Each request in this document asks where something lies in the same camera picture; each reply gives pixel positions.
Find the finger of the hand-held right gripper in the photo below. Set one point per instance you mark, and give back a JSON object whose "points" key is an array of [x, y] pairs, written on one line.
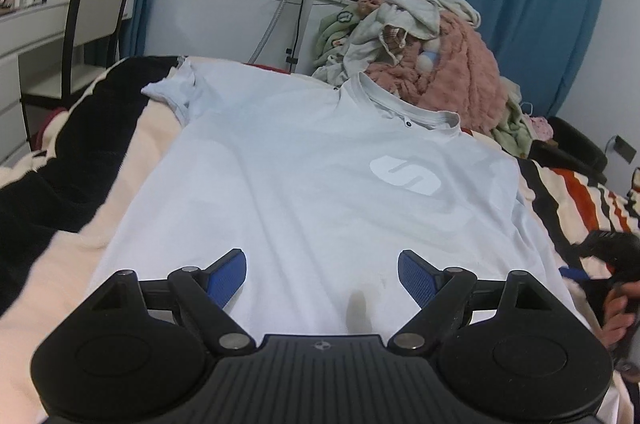
{"points": [[575, 274]]}

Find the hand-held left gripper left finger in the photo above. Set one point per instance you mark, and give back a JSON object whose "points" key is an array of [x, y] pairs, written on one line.
{"points": [[227, 278]]}

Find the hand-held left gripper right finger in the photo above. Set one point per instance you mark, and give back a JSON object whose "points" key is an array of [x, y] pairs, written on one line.
{"points": [[416, 278]]}

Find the pale blue T-shirt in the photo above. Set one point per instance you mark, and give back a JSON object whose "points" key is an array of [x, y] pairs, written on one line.
{"points": [[300, 184]]}

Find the person's right hand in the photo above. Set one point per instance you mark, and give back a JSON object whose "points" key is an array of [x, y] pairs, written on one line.
{"points": [[620, 311]]}

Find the black armchair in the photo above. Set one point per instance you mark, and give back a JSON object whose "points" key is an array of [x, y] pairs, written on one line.
{"points": [[570, 141]]}

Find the striped blanket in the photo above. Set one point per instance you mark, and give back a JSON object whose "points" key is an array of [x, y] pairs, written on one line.
{"points": [[75, 164]]}

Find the pink fluffy blanket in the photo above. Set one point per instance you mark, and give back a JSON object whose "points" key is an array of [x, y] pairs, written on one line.
{"points": [[465, 69]]}

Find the green patterned garment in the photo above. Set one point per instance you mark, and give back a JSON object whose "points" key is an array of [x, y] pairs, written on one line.
{"points": [[332, 31]]}

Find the white desk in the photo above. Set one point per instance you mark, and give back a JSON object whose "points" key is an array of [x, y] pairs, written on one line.
{"points": [[30, 49]]}

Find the wall socket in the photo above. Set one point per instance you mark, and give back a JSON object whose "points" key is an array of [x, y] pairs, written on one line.
{"points": [[622, 149]]}

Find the beige chair with black frame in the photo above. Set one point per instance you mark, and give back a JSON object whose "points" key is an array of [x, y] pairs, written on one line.
{"points": [[95, 14]]}

